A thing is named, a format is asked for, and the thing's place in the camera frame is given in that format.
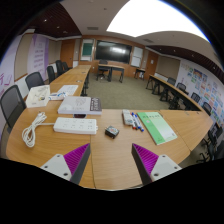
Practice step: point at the green wall board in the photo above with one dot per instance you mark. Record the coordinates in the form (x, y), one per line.
(87, 50)

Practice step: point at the long wooden conference table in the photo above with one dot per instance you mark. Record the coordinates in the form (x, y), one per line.
(170, 88)

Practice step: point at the white printed paper sheet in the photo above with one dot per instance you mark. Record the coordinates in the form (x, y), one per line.
(68, 89)

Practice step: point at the black charger block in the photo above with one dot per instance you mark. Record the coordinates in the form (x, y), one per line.
(112, 132)

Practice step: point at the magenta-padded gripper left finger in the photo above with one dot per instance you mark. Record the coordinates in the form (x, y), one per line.
(56, 166)

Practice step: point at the red marker pen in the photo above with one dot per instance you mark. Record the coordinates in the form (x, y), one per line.
(134, 124)

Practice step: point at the wooden desk with black legs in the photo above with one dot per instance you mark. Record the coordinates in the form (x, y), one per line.
(111, 66)

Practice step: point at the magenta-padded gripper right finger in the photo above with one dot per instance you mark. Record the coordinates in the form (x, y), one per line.
(165, 166)

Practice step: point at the white wall board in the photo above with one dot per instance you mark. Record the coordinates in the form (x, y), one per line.
(137, 56)

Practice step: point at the blue marker pen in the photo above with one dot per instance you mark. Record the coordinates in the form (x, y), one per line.
(139, 124)

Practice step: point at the large black wall screen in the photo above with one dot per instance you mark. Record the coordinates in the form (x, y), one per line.
(113, 52)

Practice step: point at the white book with dark stripe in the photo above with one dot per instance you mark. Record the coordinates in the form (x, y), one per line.
(78, 105)

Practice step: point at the purple wall banner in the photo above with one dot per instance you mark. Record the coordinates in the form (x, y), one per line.
(37, 56)

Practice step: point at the white power strip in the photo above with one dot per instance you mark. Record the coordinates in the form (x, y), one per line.
(75, 125)

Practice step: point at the row of black office chairs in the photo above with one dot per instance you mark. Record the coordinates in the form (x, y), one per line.
(181, 87)
(51, 74)

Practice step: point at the white remote control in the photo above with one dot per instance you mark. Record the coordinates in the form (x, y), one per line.
(127, 117)

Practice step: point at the black desk chair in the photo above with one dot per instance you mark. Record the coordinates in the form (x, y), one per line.
(103, 70)

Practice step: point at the green booklet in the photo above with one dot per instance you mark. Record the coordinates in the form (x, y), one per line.
(156, 126)

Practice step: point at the small wooden side desk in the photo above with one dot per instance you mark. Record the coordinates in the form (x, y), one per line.
(140, 70)

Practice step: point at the large bright ceiling light panel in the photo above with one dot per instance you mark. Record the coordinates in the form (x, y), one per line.
(156, 18)

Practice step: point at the white pink-lettered wall banner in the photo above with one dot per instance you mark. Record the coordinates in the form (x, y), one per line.
(10, 66)

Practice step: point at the black mesh office chair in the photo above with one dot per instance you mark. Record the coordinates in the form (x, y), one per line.
(11, 105)
(34, 80)

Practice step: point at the wooden door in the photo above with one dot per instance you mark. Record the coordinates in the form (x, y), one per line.
(67, 53)
(151, 65)

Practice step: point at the group of colourful wall pictures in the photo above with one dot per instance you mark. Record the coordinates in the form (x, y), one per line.
(203, 86)

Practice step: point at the small white blue box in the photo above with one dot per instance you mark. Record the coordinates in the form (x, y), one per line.
(56, 96)

